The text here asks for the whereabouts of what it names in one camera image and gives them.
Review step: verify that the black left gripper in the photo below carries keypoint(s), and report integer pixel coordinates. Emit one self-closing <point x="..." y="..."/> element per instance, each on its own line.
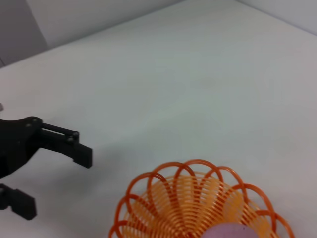
<point x="15" y="143"/>

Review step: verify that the pink peach with green leaf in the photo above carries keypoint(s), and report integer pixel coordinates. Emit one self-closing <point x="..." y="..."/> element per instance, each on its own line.
<point x="230" y="231"/>

